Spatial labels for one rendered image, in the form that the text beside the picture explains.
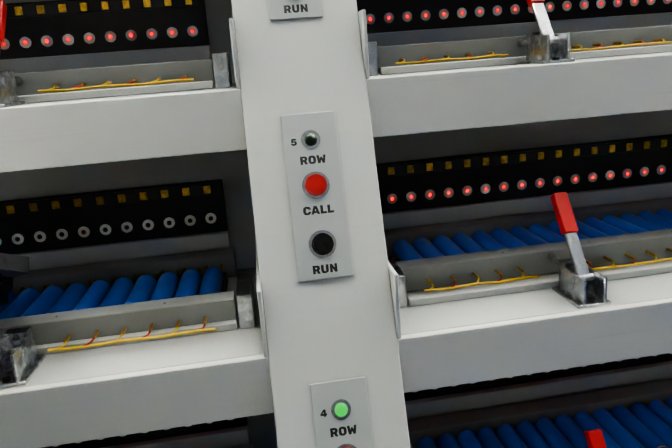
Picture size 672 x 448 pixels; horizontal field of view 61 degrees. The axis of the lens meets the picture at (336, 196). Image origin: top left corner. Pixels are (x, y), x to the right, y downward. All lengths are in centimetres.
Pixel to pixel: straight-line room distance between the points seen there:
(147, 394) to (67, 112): 21
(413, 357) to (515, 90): 22
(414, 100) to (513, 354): 21
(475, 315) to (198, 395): 22
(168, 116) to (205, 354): 18
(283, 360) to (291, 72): 21
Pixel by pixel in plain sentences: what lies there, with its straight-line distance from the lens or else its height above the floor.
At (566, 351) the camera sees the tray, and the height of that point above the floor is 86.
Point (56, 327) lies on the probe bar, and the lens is 49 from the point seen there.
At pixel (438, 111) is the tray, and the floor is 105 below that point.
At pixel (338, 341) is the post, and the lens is 42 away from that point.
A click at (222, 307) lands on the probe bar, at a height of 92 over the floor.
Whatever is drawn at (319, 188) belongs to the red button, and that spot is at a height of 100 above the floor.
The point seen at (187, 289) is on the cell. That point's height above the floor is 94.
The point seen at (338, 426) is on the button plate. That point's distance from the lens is 44.
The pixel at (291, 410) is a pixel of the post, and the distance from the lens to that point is 43.
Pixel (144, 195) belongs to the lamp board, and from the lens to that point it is 59.
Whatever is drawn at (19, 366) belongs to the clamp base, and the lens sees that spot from 47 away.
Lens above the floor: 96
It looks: 4 degrees up
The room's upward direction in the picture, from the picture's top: 7 degrees counter-clockwise
